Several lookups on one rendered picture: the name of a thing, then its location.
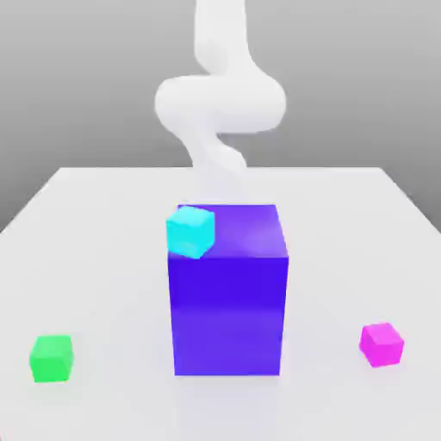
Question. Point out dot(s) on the large purple box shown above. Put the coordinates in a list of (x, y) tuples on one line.
[(227, 310)]

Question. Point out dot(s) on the small magenta cube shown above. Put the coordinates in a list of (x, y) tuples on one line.
[(381, 346)]

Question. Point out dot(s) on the small cyan cube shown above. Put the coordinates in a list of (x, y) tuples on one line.
[(188, 232)]

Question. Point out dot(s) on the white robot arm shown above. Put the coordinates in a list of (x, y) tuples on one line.
[(220, 100)]

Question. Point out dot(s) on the small green cube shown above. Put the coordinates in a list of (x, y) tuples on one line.
[(51, 360)]

